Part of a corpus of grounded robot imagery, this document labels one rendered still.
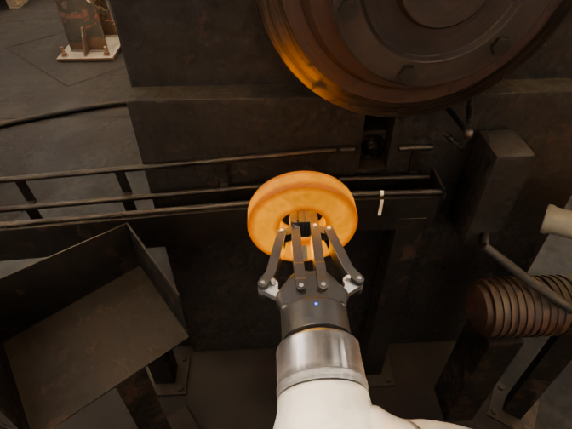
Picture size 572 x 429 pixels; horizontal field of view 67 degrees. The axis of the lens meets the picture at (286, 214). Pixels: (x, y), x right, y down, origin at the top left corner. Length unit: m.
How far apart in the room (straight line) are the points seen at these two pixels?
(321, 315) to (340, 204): 0.18
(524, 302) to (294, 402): 0.69
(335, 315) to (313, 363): 0.07
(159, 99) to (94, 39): 2.75
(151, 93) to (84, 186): 1.38
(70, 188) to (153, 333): 1.51
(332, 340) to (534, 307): 0.65
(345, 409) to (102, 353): 0.50
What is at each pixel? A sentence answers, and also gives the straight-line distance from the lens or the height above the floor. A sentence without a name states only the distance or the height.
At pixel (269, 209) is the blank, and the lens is 0.58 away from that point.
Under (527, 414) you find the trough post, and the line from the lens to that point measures 1.51.
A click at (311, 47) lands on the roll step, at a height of 1.01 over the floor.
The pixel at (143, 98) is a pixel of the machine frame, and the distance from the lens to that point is 0.87.
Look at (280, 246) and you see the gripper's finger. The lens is 0.55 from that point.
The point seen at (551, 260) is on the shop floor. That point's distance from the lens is 1.97.
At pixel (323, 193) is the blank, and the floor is 0.89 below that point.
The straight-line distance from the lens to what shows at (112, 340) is 0.82.
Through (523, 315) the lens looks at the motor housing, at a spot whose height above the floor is 0.51.
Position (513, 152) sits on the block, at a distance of 0.91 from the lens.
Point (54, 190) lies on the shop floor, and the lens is 2.25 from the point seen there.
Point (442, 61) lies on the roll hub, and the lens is 0.65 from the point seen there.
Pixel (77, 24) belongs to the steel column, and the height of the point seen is 0.22.
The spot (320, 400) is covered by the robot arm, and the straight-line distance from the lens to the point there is 0.41.
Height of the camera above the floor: 1.25
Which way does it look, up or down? 42 degrees down
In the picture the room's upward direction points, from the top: straight up
